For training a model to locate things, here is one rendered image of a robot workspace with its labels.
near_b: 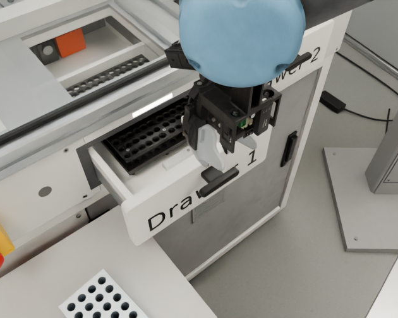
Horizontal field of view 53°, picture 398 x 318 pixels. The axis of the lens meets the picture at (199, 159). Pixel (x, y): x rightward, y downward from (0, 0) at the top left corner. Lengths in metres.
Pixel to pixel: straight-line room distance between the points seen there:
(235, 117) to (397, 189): 1.42
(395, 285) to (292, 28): 0.59
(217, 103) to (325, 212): 1.32
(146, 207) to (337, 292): 1.09
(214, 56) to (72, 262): 0.55
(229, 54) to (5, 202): 0.49
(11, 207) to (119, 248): 0.19
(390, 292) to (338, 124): 1.39
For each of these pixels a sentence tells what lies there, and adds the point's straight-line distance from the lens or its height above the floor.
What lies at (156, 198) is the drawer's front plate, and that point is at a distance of 0.58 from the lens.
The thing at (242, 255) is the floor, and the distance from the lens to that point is 1.56.
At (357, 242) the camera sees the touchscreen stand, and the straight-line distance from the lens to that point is 1.65.
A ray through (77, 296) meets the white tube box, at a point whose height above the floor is 0.80.
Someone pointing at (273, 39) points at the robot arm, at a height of 1.27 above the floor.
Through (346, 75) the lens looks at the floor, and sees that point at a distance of 2.36.
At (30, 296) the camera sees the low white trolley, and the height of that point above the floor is 0.76.
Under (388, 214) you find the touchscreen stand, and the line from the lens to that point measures 1.76.
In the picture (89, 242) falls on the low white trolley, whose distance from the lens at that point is 0.74.
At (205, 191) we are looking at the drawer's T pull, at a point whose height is 0.91.
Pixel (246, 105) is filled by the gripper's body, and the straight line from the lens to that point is 0.42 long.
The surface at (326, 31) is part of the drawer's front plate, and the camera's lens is 0.94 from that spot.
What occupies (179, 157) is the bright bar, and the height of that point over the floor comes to 0.85.
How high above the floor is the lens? 1.40
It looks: 51 degrees down
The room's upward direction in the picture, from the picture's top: straight up
